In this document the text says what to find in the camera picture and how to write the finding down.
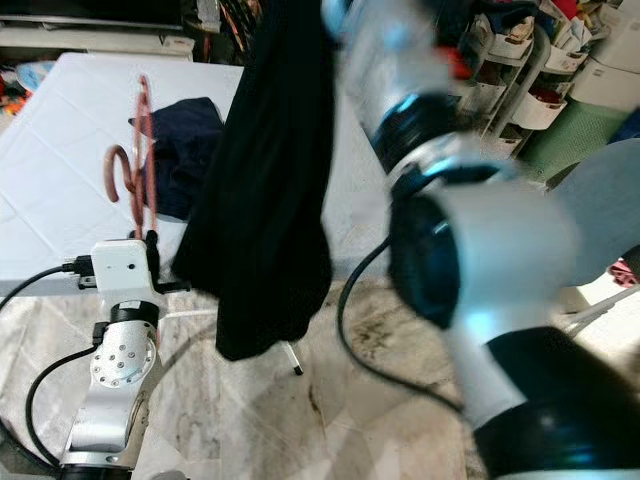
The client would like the pink clothes hanger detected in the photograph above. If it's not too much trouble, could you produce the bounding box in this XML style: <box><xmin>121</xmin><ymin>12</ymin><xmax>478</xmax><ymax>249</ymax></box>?
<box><xmin>103</xmin><ymin>75</ymin><xmax>162</xmax><ymax>241</ymax></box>

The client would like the black shirt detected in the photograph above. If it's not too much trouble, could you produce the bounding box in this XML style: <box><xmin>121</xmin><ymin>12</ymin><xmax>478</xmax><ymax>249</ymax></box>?
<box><xmin>172</xmin><ymin>0</ymin><xmax>353</xmax><ymax>364</ymax></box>

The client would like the navy cloth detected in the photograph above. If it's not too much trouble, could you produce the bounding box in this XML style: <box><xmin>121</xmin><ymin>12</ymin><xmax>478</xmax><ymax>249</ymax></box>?
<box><xmin>130</xmin><ymin>97</ymin><xmax>226</xmax><ymax>223</ymax></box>

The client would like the light blue folding table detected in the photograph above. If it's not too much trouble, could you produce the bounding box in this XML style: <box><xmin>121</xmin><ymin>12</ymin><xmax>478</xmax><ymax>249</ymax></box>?
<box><xmin>0</xmin><ymin>52</ymin><xmax>401</xmax><ymax>379</ymax></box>

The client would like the white television stand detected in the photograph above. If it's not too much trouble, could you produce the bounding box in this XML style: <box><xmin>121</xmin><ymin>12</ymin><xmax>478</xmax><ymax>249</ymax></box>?
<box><xmin>0</xmin><ymin>25</ymin><xmax>196</xmax><ymax>61</ymax></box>

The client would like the black television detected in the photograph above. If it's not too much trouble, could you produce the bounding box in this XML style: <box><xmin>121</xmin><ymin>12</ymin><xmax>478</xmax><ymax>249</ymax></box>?
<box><xmin>0</xmin><ymin>0</ymin><xmax>191</xmax><ymax>28</ymax></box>

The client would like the shelf rack with white bins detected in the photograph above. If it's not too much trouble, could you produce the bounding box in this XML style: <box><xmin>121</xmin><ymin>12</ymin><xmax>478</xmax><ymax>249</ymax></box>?
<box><xmin>455</xmin><ymin>0</ymin><xmax>606</xmax><ymax>136</ymax></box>

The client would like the green bin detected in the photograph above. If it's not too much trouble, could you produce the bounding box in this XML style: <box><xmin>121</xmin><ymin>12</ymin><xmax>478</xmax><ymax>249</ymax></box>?
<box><xmin>518</xmin><ymin>98</ymin><xmax>633</xmax><ymax>183</ymax></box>

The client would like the grey folding chair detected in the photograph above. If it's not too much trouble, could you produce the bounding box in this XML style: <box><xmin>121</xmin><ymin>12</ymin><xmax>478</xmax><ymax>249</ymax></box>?
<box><xmin>555</xmin><ymin>280</ymin><xmax>640</xmax><ymax>341</ymax></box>

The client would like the blue cushion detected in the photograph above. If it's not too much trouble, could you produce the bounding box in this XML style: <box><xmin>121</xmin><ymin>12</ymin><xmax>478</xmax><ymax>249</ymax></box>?
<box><xmin>548</xmin><ymin>138</ymin><xmax>640</xmax><ymax>289</ymax></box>

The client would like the small pink cloth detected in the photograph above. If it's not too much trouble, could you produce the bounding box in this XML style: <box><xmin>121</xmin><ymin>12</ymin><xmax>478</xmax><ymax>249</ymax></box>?
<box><xmin>608</xmin><ymin>257</ymin><xmax>640</xmax><ymax>286</ymax></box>

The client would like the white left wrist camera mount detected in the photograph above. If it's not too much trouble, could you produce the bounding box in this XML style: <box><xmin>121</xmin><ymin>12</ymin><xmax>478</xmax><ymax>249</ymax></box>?
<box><xmin>90</xmin><ymin>238</ymin><xmax>157</xmax><ymax>313</ymax></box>

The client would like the black left wrist camera cable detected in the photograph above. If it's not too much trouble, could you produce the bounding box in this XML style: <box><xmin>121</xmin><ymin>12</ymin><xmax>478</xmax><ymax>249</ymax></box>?
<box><xmin>0</xmin><ymin>262</ymin><xmax>96</xmax><ymax>471</ymax></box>

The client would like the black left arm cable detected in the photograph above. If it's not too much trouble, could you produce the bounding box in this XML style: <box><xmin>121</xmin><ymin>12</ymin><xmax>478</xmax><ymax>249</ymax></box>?
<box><xmin>25</xmin><ymin>345</ymin><xmax>101</xmax><ymax>471</ymax></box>

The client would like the baby bouncer with white frame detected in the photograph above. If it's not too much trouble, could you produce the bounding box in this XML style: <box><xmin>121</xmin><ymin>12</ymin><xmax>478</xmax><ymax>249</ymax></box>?
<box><xmin>10</xmin><ymin>62</ymin><xmax>53</xmax><ymax>103</ymax></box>

